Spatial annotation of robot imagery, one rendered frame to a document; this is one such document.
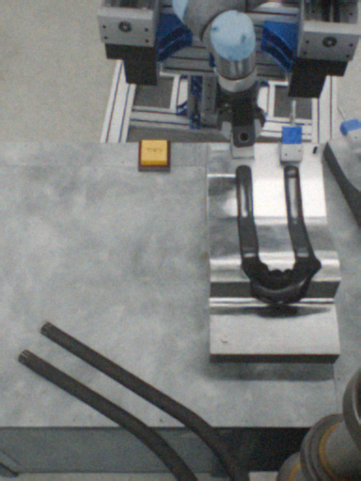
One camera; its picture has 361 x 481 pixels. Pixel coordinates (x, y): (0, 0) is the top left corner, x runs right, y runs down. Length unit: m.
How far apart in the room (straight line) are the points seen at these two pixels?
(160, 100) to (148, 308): 1.24
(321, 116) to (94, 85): 0.98
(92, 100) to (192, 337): 1.61
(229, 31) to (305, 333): 0.61
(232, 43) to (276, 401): 0.70
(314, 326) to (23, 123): 1.75
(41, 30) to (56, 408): 2.08
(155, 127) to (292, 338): 1.26
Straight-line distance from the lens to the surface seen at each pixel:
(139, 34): 1.68
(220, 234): 1.38
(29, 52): 3.04
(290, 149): 1.49
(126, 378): 1.28
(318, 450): 0.85
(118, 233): 1.50
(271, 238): 1.38
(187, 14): 1.27
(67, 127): 2.73
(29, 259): 1.50
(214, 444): 1.20
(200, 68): 1.92
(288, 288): 1.37
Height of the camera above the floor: 2.11
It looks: 62 degrees down
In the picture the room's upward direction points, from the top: straight up
